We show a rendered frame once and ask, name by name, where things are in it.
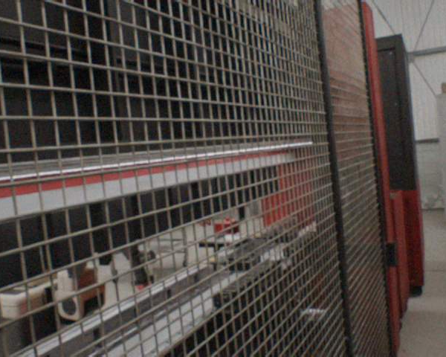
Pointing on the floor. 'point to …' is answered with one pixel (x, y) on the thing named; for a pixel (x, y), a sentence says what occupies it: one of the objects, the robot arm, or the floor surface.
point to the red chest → (400, 251)
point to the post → (334, 177)
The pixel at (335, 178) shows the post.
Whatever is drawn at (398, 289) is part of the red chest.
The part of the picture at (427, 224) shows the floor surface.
